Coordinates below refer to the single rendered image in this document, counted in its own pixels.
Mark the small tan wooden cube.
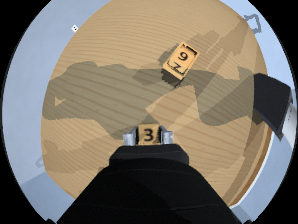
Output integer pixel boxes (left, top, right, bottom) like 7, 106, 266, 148
138, 122, 159, 145
168, 47, 194, 74

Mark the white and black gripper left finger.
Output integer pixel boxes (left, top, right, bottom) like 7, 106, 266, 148
123, 126, 139, 146

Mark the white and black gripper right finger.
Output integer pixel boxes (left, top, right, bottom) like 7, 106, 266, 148
159, 125, 173, 144

